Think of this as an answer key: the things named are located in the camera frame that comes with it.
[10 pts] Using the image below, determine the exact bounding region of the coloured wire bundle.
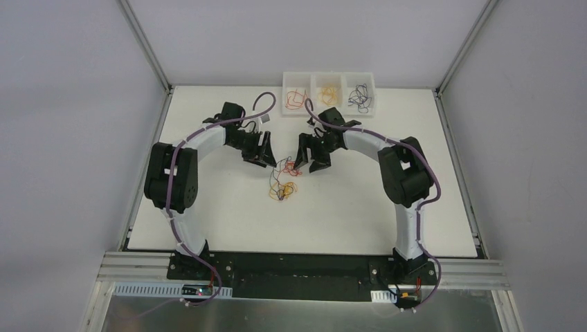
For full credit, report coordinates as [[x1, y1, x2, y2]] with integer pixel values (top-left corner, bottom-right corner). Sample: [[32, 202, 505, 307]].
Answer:
[[267, 156, 305, 203]]

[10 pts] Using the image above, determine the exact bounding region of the red orange wire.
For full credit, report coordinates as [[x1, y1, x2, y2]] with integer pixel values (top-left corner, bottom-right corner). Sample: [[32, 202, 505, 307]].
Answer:
[[285, 88, 308, 111]]

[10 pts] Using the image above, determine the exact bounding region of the yellow wire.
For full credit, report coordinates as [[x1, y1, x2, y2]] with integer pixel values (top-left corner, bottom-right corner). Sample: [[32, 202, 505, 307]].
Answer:
[[318, 85, 341, 108]]

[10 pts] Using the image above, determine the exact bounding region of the grey black wire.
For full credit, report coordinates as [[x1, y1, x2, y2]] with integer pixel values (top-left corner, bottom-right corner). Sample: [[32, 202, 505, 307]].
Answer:
[[347, 83, 373, 115]]

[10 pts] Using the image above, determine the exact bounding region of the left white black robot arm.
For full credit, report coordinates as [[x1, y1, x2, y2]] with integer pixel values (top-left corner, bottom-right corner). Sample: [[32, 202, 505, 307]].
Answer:
[[144, 102, 277, 280]]

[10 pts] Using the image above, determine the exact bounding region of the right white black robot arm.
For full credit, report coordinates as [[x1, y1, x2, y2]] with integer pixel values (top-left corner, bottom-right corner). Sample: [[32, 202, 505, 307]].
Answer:
[[293, 108, 437, 284]]

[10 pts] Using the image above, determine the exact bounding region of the white three-compartment tray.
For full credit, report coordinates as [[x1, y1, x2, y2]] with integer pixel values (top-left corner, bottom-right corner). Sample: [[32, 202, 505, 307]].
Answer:
[[281, 71, 377, 118]]

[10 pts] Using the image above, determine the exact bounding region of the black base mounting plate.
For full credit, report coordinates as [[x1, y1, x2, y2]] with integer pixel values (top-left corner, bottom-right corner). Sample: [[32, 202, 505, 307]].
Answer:
[[167, 250, 437, 302]]

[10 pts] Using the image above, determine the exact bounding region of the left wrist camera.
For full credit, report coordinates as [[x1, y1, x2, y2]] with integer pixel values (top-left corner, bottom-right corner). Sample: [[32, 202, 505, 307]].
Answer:
[[258, 113, 270, 125]]

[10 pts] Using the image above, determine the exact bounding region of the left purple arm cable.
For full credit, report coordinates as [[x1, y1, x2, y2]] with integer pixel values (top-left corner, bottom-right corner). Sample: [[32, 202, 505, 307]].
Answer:
[[165, 92, 277, 307]]

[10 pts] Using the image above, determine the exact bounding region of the right white slotted cable duct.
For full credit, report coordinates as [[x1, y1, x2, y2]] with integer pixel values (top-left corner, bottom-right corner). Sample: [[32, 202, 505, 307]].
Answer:
[[370, 290, 397, 304]]

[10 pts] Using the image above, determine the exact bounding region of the white slotted cable duct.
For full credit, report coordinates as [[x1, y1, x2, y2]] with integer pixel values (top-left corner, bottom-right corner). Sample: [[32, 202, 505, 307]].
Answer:
[[370, 290, 397, 304], [113, 282, 217, 299]]

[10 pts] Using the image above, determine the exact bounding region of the aluminium frame rail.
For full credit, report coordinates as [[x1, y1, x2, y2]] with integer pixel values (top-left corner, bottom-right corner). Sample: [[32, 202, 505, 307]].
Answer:
[[97, 252, 511, 291]]

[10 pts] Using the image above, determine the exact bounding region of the left white slotted cable duct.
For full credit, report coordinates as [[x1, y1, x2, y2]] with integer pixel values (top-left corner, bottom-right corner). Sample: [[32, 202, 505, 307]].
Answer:
[[113, 282, 217, 299]]

